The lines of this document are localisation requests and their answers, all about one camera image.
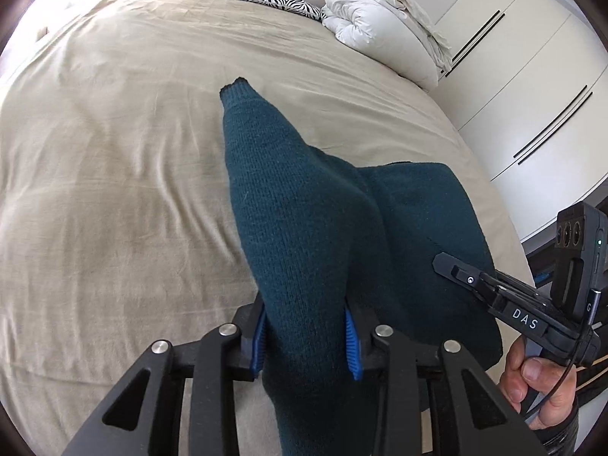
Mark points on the person's right hand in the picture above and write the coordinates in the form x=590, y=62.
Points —
x=522, y=374

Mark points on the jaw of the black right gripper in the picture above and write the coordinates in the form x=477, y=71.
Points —
x=462, y=274

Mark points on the dark teal knit sweater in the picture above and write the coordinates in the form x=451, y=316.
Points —
x=318, y=233

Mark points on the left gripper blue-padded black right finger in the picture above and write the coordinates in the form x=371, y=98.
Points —
x=361, y=353

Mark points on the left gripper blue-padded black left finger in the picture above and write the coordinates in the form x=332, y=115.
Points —
x=247, y=360

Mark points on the white wardrobe with black handles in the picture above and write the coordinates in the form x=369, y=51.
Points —
x=528, y=94

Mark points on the beige bed cover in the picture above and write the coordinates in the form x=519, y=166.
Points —
x=116, y=225

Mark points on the white folded duvet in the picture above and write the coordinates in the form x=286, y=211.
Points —
x=396, y=33

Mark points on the black glossy jacket sleeve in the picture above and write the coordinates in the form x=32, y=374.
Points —
x=562, y=439

